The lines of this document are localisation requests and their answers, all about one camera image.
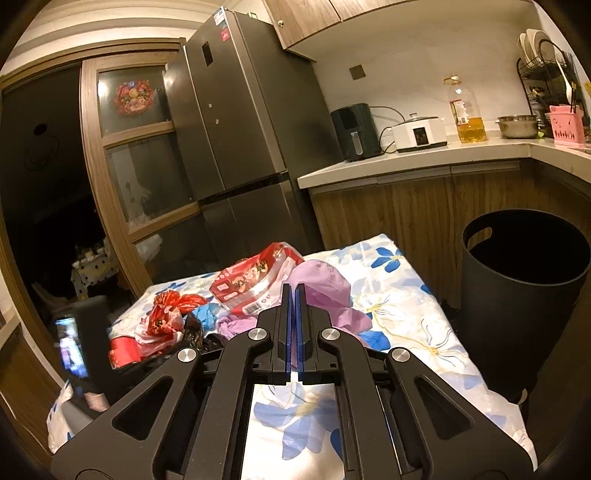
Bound blue glove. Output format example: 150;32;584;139
191;302;227;333

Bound black wire dish rack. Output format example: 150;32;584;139
516;39;583;139

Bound red round door decoration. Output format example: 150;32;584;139
114;79;155;116

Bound white kitchen countertop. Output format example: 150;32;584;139
297;136;591;190

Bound black power cable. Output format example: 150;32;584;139
372;105;403;154

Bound purple plastic bag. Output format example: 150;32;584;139
217;259;374;340

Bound red small package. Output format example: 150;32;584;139
109;336;140;368

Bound wooden lower cabinet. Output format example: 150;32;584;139
307;159;591;305

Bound pink utensil holder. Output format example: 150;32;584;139
549;104;589;148

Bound black plastic bag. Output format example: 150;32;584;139
182;318;229;356

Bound wooden upper cabinet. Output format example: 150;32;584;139
261;0;536;61

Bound white bowl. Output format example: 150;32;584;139
526;28;561;61

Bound red plastic bag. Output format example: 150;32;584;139
134;292;209;358

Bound polka dot tablecloth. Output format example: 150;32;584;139
71;249;116;301

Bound cooking oil bottle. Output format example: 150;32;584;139
443;75;486;145

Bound white electric cooker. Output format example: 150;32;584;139
392;113;448;154

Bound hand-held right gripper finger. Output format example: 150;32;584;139
50;284;295;480
295;284;539;480

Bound grey steel refrigerator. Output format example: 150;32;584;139
163;10;342;278

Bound red snack package bag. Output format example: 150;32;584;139
209;242;305;319

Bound dark green air fryer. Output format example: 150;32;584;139
331;103;382;163

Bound wooden glass sliding door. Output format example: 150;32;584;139
0;44;204;296

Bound stainless steel pot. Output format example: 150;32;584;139
495;115;541;139

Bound black trash bin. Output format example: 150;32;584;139
462;209;591;402

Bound wooden cabinet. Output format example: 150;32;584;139
261;0;536;61
307;159;591;305

